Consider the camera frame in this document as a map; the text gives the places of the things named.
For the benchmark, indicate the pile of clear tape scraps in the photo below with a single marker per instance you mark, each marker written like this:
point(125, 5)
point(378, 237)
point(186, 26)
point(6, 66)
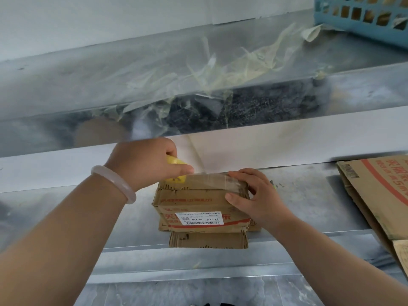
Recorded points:
point(207, 79)

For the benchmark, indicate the person's right hand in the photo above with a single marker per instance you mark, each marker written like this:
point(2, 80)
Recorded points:
point(264, 200)

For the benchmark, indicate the person's left forearm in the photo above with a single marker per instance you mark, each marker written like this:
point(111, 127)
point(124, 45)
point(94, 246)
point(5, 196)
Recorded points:
point(57, 248)

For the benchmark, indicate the yellow tape roll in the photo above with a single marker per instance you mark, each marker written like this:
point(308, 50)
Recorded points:
point(173, 161)

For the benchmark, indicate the pile of assorted small items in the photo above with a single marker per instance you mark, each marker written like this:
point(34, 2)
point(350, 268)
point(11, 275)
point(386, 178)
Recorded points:
point(369, 14)

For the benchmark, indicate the blue plastic basket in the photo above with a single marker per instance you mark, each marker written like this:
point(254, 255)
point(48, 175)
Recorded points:
point(366, 28)

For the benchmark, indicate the white-labelled cardboard box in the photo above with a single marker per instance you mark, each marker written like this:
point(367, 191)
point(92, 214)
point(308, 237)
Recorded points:
point(197, 200)

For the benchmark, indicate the person's left hand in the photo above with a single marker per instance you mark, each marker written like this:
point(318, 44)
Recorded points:
point(143, 162)

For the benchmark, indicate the person's right forearm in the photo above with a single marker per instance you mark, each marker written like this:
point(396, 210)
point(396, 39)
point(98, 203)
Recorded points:
point(334, 267)

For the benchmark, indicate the person's black trousers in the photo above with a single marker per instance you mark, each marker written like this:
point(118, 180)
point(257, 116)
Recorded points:
point(220, 304)

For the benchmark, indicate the red-lettered cardboard box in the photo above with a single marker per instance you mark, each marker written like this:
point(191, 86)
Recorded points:
point(376, 194)

